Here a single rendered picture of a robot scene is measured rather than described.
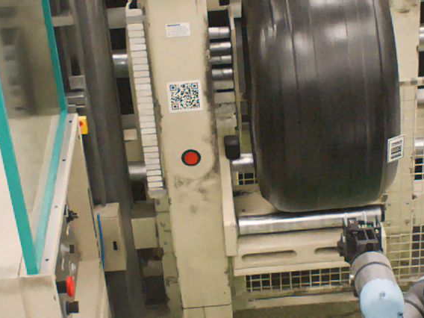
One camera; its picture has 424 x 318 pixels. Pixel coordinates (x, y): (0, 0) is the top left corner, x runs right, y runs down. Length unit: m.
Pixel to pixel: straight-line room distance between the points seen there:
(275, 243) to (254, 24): 0.53
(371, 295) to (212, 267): 0.74
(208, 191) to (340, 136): 0.42
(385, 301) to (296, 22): 0.61
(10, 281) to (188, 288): 0.92
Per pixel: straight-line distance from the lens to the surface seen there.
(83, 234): 2.21
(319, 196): 2.14
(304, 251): 2.31
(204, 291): 2.48
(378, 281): 1.80
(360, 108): 2.01
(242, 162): 2.51
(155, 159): 2.27
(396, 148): 2.08
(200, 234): 2.38
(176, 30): 2.11
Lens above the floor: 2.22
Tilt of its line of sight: 31 degrees down
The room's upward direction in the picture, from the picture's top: 5 degrees counter-clockwise
